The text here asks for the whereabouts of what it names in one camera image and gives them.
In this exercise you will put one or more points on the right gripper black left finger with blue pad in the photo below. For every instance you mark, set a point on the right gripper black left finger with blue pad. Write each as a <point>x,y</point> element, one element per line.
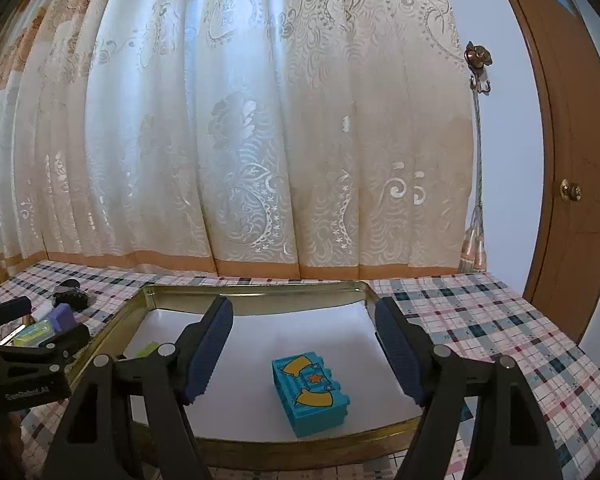
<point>95,438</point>

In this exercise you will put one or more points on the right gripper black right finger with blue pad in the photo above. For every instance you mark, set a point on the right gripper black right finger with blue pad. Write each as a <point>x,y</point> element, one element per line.
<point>510,438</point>

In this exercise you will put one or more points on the green label plastic case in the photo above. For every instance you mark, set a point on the green label plastic case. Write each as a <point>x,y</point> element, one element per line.
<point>33,335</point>

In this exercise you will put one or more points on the purple rectangular block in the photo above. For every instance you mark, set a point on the purple rectangular block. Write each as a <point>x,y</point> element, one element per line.
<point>61,318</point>

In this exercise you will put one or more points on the teal toy brick block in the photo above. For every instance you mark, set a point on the teal toy brick block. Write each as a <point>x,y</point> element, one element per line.
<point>311,398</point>

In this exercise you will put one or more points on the green soccer toy block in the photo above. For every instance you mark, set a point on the green soccer toy block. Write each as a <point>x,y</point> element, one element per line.
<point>147,350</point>

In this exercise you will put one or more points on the white power adapter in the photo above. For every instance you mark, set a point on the white power adapter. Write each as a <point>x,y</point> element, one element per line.
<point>41,312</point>

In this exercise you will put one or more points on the black hair claw clip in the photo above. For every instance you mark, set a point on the black hair claw clip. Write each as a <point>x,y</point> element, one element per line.
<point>69,292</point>

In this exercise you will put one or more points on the brown wooden door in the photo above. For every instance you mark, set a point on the brown wooden door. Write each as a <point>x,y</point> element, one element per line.
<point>564,279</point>

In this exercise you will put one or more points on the gold metal tin tray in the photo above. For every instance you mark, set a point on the gold metal tin tray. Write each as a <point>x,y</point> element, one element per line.
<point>239,422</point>

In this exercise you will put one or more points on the brass door knob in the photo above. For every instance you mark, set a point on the brass door knob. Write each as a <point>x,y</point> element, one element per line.
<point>569,191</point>

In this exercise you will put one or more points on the cream floral curtain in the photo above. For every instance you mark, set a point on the cream floral curtain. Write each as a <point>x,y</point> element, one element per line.
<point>259,138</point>

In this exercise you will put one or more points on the brass wall hook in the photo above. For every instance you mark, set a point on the brass wall hook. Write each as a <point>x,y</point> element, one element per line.
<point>478,59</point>

